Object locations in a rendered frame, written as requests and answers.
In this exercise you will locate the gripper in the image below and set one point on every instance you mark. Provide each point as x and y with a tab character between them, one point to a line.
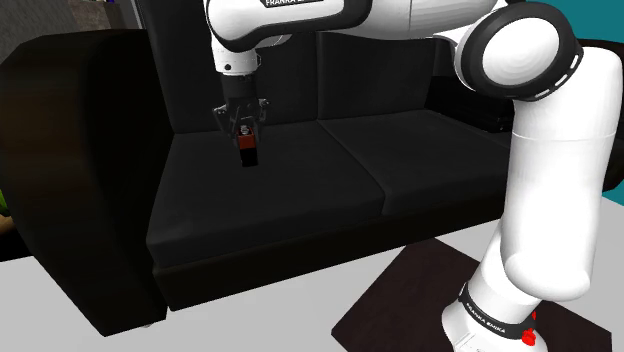
237	90

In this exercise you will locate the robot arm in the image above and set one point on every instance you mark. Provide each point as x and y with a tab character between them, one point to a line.
556	161

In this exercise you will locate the small red and black box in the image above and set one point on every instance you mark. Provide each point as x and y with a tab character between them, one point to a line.
248	152

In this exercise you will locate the black sofa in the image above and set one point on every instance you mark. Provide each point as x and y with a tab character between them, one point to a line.
292	195

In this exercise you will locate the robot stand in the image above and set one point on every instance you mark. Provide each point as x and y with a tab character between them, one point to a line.
404	297

